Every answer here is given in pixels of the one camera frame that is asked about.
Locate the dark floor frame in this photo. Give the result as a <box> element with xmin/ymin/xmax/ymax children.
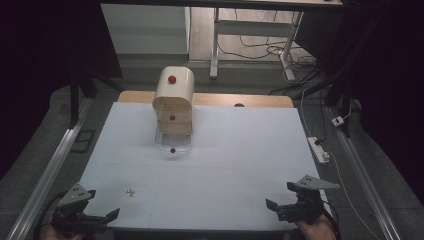
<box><xmin>70</xmin><ymin>129</ymin><xmax>97</xmax><ymax>154</ymax></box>

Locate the white panel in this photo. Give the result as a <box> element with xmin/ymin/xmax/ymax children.
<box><xmin>100</xmin><ymin>3</ymin><xmax>191</xmax><ymax>55</ymax></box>

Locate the black floor cable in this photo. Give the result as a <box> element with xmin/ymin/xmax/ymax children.
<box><xmin>217</xmin><ymin>9</ymin><xmax>318</xmax><ymax>69</ymax></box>

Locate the person's left hand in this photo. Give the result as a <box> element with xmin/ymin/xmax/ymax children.
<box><xmin>39</xmin><ymin>223</ymin><xmax>86</xmax><ymax>240</ymax></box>

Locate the white power strip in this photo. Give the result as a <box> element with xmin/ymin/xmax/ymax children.
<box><xmin>306</xmin><ymin>136</ymin><xmax>331</xmax><ymax>165</ymax></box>

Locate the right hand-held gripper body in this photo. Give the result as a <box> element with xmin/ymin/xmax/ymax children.
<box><xmin>276</xmin><ymin>174</ymin><xmax>341</xmax><ymax>225</ymax></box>

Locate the cream arched container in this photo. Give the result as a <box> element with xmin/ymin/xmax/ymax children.
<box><xmin>151</xmin><ymin>65</ymin><xmax>196</xmax><ymax>136</ymax></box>

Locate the clear drawer red knob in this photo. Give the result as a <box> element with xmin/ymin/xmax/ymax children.
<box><xmin>154</xmin><ymin>130</ymin><xmax>193</xmax><ymax>155</ymax></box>

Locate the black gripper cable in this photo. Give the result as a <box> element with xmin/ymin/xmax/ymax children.
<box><xmin>32</xmin><ymin>190</ymin><xmax>69</xmax><ymax>240</ymax></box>
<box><xmin>318</xmin><ymin>199</ymin><xmax>342</xmax><ymax>240</ymax></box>

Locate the white table mat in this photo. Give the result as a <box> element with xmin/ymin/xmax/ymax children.
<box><xmin>79</xmin><ymin>101</ymin><xmax>332</xmax><ymax>232</ymax></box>

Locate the person's right hand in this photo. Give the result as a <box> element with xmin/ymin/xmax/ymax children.
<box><xmin>295</xmin><ymin>214</ymin><xmax>338</xmax><ymax>240</ymax></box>

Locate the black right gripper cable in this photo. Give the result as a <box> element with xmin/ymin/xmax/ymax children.
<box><xmin>318</xmin><ymin>199</ymin><xmax>342</xmax><ymax>240</ymax></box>

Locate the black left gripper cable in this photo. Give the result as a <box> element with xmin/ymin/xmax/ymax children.
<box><xmin>32</xmin><ymin>190</ymin><xmax>69</xmax><ymax>240</ymax></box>

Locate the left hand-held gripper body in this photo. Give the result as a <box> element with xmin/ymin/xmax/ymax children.
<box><xmin>51</xmin><ymin>182</ymin><xmax>109</xmax><ymax>236</ymax></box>

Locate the black metal stand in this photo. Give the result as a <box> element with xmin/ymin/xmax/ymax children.
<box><xmin>296</xmin><ymin>19</ymin><xmax>379</xmax><ymax>138</ymax></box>
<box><xmin>67</xmin><ymin>64</ymin><xmax>125</xmax><ymax>130</ymax></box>

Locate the aluminium rail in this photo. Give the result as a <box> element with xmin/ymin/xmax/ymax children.
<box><xmin>5</xmin><ymin>97</ymin><xmax>95</xmax><ymax>240</ymax></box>
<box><xmin>327</xmin><ymin>105</ymin><xmax>403</xmax><ymax>240</ymax></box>

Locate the white power strip cable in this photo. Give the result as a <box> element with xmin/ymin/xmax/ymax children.
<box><xmin>327</xmin><ymin>151</ymin><xmax>383</xmax><ymax>240</ymax></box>

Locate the white desk frame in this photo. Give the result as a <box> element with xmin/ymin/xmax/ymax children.
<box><xmin>99</xmin><ymin>0</ymin><xmax>344</xmax><ymax>83</ymax></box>

